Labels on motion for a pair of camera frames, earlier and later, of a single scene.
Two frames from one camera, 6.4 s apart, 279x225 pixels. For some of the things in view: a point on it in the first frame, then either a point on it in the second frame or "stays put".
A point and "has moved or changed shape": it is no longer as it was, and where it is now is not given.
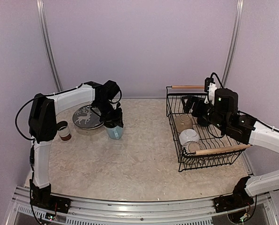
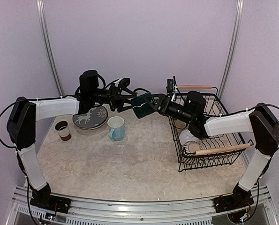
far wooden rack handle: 188,86 stays put
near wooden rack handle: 222,149 stays put
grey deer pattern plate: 87,117 stays put
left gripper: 118,119 -> 115,98
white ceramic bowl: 188,134 stays put
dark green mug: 202,122 has moved or changed shape
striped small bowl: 189,154 stays put
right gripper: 196,112 -> 164,102
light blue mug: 115,133 stays put
